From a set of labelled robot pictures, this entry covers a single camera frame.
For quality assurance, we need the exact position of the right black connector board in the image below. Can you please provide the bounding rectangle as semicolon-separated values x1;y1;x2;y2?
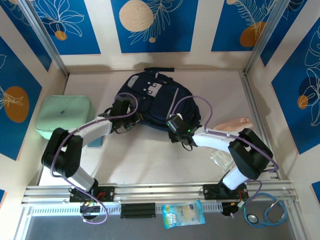
221;200;247;218

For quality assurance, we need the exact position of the grey metal panel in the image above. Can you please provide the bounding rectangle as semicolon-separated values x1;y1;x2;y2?
23;215;297;240

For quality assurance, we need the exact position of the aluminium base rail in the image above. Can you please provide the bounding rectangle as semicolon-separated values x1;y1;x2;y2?
21;181;300;205

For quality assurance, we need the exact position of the right aluminium frame post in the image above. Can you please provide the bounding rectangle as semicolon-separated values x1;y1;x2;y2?
243;0;292;75

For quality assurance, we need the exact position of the small teal box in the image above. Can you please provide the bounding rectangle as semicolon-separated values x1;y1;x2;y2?
87;136;105;148

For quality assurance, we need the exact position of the black connector board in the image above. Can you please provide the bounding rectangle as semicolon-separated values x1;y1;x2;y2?
79;202;101;214
221;200;247;218

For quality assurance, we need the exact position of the black ribbed block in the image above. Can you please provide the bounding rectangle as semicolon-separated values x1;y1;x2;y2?
120;202;156;220

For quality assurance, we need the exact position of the navy blue student backpack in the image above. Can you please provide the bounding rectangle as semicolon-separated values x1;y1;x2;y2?
114;66;202;132

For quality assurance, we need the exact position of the clear plastic bag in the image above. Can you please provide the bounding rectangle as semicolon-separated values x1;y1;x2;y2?
209;149;235;173

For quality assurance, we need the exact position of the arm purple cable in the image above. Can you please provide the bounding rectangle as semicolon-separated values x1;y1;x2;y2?
49;92;139;224
172;95;279;218

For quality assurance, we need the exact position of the white slotted cable duct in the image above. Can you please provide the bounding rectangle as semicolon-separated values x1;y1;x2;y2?
29;202;223;217

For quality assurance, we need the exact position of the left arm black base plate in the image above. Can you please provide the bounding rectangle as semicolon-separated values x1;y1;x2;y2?
69;186;115;203

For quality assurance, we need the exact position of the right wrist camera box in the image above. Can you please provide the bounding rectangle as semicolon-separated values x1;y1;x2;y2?
169;112;184;123

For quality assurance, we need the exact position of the mint green lunch bag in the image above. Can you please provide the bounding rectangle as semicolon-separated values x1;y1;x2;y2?
34;95;96;140

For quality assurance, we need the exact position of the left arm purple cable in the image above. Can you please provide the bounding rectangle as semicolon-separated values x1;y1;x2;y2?
49;92;139;224

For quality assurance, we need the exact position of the left black connector board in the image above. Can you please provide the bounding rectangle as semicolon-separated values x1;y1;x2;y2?
79;202;101;214

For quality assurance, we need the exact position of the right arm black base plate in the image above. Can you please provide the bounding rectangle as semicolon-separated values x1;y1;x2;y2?
199;184;249;201

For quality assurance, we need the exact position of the blue stethoscope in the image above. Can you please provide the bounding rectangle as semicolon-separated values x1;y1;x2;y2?
243;192;295;229

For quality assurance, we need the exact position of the blue snack packet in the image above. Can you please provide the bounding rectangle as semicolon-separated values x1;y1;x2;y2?
161;199;206;230

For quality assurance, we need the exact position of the left aluminium frame post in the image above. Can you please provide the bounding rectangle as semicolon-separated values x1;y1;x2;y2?
18;0;70;77

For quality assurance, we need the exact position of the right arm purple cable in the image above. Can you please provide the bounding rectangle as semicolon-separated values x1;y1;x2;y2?
172;95;279;218

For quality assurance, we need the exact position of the aluminium frame post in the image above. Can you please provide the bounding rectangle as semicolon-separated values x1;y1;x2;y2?
243;0;292;75
18;0;70;77

